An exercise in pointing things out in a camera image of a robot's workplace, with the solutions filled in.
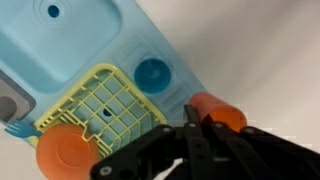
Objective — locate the grey toy faucet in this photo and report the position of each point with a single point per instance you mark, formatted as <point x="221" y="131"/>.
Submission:
<point x="15" y="102"/>

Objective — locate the blue toy sink basin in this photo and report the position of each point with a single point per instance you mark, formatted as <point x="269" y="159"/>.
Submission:
<point x="46" y="46"/>

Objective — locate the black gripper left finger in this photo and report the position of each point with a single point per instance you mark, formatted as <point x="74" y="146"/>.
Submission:
<point x="156" y="150"/>

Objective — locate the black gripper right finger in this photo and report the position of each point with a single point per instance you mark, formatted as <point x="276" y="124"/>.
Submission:
<point x="254" y="154"/>

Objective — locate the blue toy cup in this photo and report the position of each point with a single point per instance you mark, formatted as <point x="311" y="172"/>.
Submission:
<point x="152" y="76"/>

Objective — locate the blue toy fork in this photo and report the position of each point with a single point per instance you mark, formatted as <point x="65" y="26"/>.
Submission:
<point x="21" y="129"/>

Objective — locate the yellow dish rack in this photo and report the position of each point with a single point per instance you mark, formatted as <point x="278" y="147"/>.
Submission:
<point x="107" y="106"/>

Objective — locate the orange toy plate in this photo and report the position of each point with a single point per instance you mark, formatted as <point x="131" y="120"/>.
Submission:
<point x="62" y="153"/>

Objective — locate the small orange cup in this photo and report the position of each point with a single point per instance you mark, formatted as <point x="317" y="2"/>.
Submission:
<point x="210" y="108"/>

